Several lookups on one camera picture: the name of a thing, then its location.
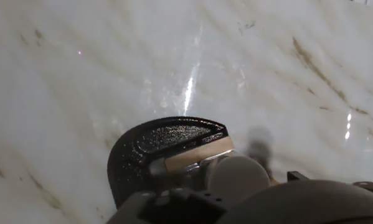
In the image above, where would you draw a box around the black iron C-clamp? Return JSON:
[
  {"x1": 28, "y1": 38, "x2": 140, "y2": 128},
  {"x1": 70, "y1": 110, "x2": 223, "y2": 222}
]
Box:
[{"x1": 106, "y1": 116, "x2": 230, "y2": 210}]

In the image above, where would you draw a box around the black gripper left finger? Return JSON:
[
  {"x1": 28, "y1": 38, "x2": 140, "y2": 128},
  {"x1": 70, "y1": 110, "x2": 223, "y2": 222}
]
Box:
[{"x1": 106, "y1": 186, "x2": 235, "y2": 224}]

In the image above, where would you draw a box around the marble pattern mat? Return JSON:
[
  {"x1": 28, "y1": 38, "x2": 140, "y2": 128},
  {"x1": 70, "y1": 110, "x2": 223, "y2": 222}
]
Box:
[{"x1": 0, "y1": 0, "x2": 373, "y2": 224}]

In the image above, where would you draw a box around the white light bulb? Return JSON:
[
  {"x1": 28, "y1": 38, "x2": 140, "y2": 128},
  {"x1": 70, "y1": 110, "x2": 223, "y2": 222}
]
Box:
[{"x1": 207, "y1": 154, "x2": 271, "y2": 203}]

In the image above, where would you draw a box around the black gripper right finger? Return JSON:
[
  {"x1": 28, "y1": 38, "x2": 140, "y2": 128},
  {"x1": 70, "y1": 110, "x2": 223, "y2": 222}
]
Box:
[{"x1": 286, "y1": 170, "x2": 373, "y2": 198}]

